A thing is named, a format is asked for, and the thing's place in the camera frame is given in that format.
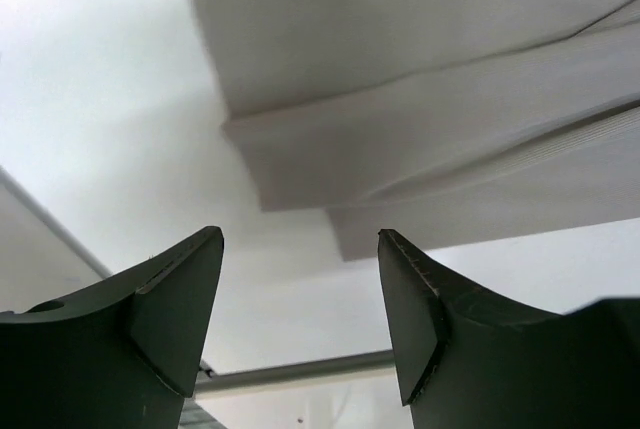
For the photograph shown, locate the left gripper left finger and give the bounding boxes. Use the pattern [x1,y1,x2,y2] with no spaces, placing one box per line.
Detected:
[1,226,224,428]

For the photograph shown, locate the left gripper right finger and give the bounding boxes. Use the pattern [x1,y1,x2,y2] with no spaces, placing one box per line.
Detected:
[378,229,639,429]

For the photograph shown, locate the grey trousers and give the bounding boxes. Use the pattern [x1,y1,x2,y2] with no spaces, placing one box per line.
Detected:
[192,0,639,260]

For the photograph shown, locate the aluminium front rail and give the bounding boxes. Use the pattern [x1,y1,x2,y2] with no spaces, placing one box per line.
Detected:
[195,350,395,397]

